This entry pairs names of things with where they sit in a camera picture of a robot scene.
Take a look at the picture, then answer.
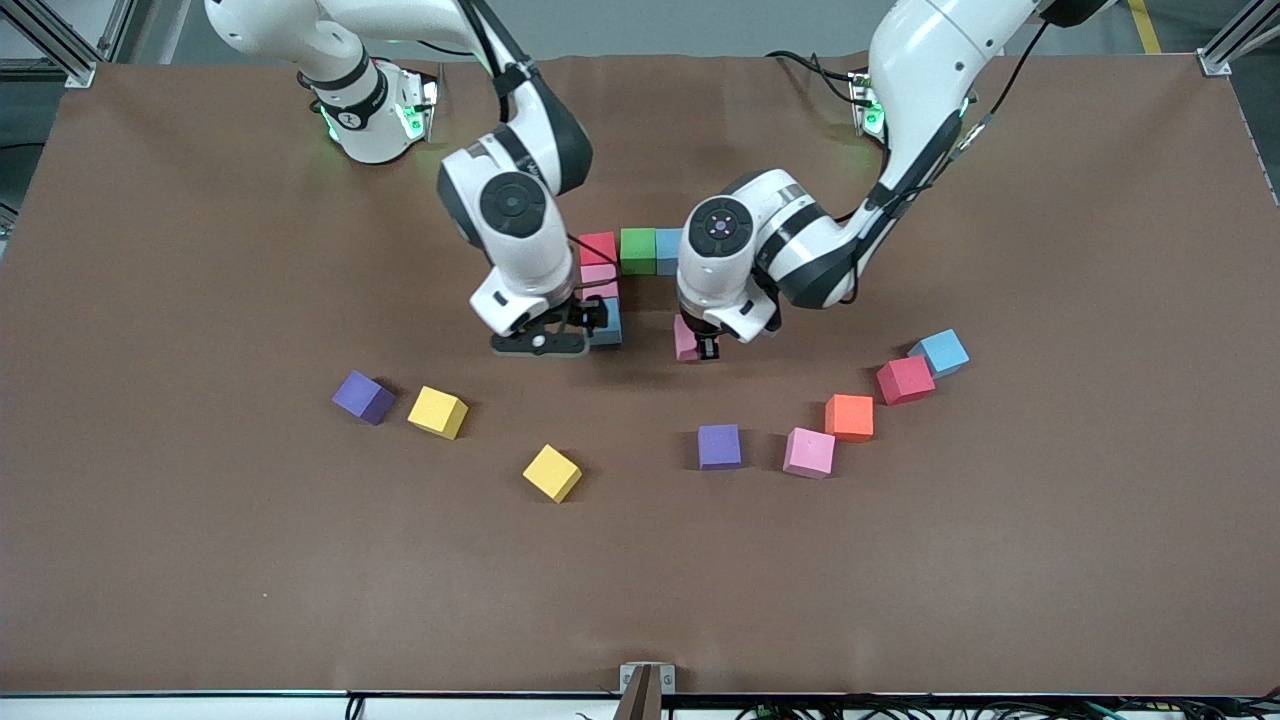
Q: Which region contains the green foam cube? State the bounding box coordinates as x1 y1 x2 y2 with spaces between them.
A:
620 227 659 276

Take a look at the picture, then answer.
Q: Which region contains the purple foam cube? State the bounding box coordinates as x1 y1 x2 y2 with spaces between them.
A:
331 370 396 426
697 424 743 471

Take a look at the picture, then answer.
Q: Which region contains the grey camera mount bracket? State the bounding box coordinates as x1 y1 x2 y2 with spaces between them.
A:
612 662 678 720

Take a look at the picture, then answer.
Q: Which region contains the aluminium frame extrusion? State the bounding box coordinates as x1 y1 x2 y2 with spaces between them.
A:
1197 0 1280 78
97 0 161 63
0 0 98 89

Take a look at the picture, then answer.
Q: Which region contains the brown table cover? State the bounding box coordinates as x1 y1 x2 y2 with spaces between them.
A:
0 50 1280 696

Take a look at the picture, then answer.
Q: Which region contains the yellow foam cube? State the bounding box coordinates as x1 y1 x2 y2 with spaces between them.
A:
522 444 583 504
407 385 469 441

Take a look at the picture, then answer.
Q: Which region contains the black base cable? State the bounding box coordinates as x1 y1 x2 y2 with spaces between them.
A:
765 50 863 106

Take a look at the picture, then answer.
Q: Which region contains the orange foam cube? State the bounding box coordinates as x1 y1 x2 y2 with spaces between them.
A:
824 393 875 443

